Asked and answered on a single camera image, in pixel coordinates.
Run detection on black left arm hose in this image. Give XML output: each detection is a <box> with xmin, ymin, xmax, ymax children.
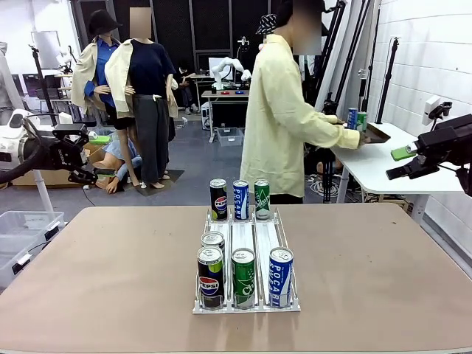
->
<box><xmin>0</xmin><ymin>117</ymin><xmax>55</xmax><ymax>184</ymax></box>

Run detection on clear floor bin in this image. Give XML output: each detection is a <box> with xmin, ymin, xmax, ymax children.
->
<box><xmin>216</xmin><ymin>127</ymin><xmax>245</xmax><ymax>148</ymax></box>

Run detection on figure with patterned bucket hat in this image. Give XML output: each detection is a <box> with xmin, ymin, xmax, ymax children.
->
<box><xmin>255</xmin><ymin>13</ymin><xmax>278</xmax><ymax>36</ymax></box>

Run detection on black floor mat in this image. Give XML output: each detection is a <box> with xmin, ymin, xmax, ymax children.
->
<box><xmin>125</xmin><ymin>168</ymin><xmax>185</xmax><ymax>197</ymax></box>

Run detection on black tripod stand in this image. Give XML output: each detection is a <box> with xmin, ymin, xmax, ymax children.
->
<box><xmin>28</xmin><ymin>44</ymin><xmax>59</xmax><ymax>127</ymax></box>

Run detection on framed whiteboard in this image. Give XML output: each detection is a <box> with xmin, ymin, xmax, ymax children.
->
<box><xmin>30</xmin><ymin>30</ymin><xmax>60</xmax><ymax>70</ymax></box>

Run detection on dark rectangular serving tray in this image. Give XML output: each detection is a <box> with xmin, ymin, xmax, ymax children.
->
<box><xmin>341</xmin><ymin>119</ymin><xmax>392</xmax><ymax>145</ymax></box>

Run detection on leaning black stand poles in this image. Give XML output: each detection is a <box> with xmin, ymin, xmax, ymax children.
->
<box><xmin>320</xmin><ymin>0</ymin><xmax>381</xmax><ymax>125</ymax></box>

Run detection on person's left forearm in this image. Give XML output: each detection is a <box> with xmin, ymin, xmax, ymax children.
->
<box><xmin>313</xmin><ymin>111</ymin><xmax>342</xmax><ymax>125</ymax></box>

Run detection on grey background work table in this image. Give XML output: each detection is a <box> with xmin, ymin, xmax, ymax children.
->
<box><xmin>201</xmin><ymin>89</ymin><xmax>251</xmax><ymax>143</ymax></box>

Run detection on lying mannequin in blue shirt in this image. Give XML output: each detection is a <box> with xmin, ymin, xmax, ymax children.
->
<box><xmin>91</xmin><ymin>142</ymin><xmax>143</xmax><ymax>195</ymax></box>

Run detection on brown cardboard box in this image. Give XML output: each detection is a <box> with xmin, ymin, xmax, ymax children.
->
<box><xmin>14</xmin><ymin>142</ymin><xmax>108</xmax><ymax>187</ymax></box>

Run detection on seated person in black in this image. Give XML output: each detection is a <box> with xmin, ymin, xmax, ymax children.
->
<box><xmin>176</xmin><ymin>58</ymin><xmax>198</xmax><ymax>115</ymax></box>

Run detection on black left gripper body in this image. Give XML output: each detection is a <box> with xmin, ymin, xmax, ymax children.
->
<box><xmin>47</xmin><ymin>123</ymin><xmax>89</xmax><ymax>173</ymax></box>

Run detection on black camera tripod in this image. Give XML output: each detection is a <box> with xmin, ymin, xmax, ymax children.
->
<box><xmin>319</xmin><ymin>94</ymin><xmax>339</xmax><ymax>119</ymax></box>

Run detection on white can dispenser rack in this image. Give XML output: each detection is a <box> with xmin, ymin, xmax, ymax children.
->
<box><xmin>192</xmin><ymin>212</ymin><xmax>302</xmax><ymax>315</ymax></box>

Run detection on white box with black webcam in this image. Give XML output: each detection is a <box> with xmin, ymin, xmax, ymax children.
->
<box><xmin>422</xmin><ymin>94</ymin><xmax>454</xmax><ymax>127</ymax></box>

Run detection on mannequin with navy top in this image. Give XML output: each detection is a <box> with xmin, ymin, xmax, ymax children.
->
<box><xmin>105</xmin><ymin>7</ymin><xmax>181</xmax><ymax>190</ymax></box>

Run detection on person in yellow shirt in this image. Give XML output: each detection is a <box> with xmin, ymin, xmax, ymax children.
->
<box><xmin>239</xmin><ymin>0</ymin><xmax>335</xmax><ymax>206</ymax></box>

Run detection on white coiled floor cables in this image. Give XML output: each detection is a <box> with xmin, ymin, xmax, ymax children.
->
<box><xmin>305</xmin><ymin>176</ymin><xmax>346</xmax><ymax>202</ymax></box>

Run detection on person's right forearm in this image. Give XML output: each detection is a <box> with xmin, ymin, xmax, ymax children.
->
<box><xmin>313</xmin><ymin>123</ymin><xmax>361</xmax><ymax>150</ymax></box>

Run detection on black light stand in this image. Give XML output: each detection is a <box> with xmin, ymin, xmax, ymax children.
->
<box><xmin>375</xmin><ymin>35</ymin><xmax>401</xmax><ymax>125</ymax></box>

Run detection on clear plastic storage bin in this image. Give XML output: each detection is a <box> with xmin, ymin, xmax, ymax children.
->
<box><xmin>0</xmin><ymin>235</ymin><xmax>38</xmax><ymax>288</ymax></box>
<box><xmin>0</xmin><ymin>210</ymin><xmax>66</xmax><ymax>259</ymax></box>

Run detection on large white desk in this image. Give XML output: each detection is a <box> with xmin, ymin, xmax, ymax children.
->
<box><xmin>312</xmin><ymin>122</ymin><xmax>466</xmax><ymax>226</ymax></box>

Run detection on mannequin with black hat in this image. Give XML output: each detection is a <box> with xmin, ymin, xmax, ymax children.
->
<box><xmin>70</xmin><ymin>9</ymin><xmax>126</xmax><ymax>131</ymax></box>

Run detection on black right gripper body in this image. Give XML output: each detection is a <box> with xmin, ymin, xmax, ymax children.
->
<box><xmin>416</xmin><ymin>114</ymin><xmax>472</xmax><ymax>165</ymax></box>

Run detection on black Pepsi can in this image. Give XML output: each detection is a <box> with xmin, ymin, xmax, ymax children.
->
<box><xmin>197</xmin><ymin>246</ymin><xmax>226</xmax><ymax>310</ymax></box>
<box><xmin>209</xmin><ymin>178</ymin><xmax>229</xmax><ymax>222</ymax></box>
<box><xmin>201</xmin><ymin>231</ymin><xmax>226</xmax><ymax>255</ymax></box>

